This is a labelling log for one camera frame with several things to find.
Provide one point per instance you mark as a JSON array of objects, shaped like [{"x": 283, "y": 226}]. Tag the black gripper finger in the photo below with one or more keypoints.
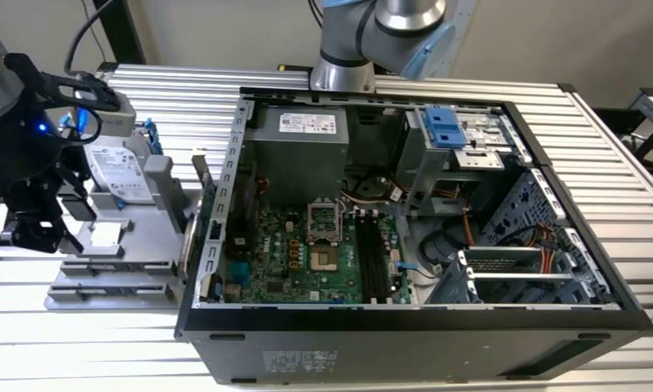
[
  {"x": 79, "y": 204},
  {"x": 32, "y": 232}
]

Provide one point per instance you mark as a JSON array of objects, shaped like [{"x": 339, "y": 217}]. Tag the dark RAM stick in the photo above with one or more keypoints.
[
  {"x": 111, "y": 291},
  {"x": 114, "y": 267}
]

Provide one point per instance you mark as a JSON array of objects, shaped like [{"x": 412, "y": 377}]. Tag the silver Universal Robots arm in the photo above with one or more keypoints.
[{"x": 348, "y": 36}]

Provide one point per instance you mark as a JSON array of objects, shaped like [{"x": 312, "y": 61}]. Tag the black RAM slot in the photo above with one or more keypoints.
[
  {"x": 367, "y": 261},
  {"x": 382, "y": 261}
]

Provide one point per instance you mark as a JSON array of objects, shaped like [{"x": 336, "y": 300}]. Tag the silver CPU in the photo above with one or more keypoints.
[{"x": 106, "y": 234}]

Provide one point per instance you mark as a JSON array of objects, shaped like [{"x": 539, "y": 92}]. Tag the hard disk in blue carrier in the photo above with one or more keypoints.
[{"x": 123, "y": 171}]

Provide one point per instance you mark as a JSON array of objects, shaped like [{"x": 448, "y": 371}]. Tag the grey parts rack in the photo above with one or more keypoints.
[{"x": 142, "y": 241}]

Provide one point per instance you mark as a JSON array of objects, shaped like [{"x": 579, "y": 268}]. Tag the green motherboard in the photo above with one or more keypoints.
[{"x": 272, "y": 265}]

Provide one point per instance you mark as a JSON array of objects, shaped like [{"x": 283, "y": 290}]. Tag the grey power supply unit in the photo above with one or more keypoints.
[{"x": 299, "y": 163}]

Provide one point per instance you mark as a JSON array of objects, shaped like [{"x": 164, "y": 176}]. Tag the CPU socket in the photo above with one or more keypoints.
[{"x": 327, "y": 259}]

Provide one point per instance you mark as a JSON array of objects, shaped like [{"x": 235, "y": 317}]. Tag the yellow black plug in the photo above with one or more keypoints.
[{"x": 291, "y": 67}]

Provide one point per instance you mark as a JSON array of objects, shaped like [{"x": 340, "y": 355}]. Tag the black cooler fan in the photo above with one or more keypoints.
[{"x": 367, "y": 185}]

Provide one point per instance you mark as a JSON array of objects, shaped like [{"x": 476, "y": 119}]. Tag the grey metal drive cage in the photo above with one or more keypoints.
[{"x": 419, "y": 171}]

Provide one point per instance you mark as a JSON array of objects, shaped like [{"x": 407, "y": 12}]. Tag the black open PC case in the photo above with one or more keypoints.
[{"x": 359, "y": 355}]

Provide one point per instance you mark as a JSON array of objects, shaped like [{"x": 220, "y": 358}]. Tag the blue drive latch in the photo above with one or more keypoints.
[{"x": 440, "y": 126}]

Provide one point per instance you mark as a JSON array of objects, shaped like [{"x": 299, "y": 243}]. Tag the silver optical drive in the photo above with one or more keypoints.
[{"x": 476, "y": 160}]

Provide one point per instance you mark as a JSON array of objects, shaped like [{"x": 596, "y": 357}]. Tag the grey disk bay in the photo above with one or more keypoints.
[{"x": 523, "y": 275}]

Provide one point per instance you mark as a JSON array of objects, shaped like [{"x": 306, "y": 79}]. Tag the black camera bracket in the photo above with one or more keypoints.
[{"x": 55, "y": 83}]

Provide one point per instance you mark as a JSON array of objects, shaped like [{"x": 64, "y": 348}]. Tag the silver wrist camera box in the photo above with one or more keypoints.
[{"x": 116, "y": 120}]

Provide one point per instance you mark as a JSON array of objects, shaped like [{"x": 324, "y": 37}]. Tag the graphics card with metal bracket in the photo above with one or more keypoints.
[{"x": 210, "y": 192}]

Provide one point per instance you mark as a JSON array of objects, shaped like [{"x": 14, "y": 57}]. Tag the black metal post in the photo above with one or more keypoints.
[{"x": 126, "y": 32}]

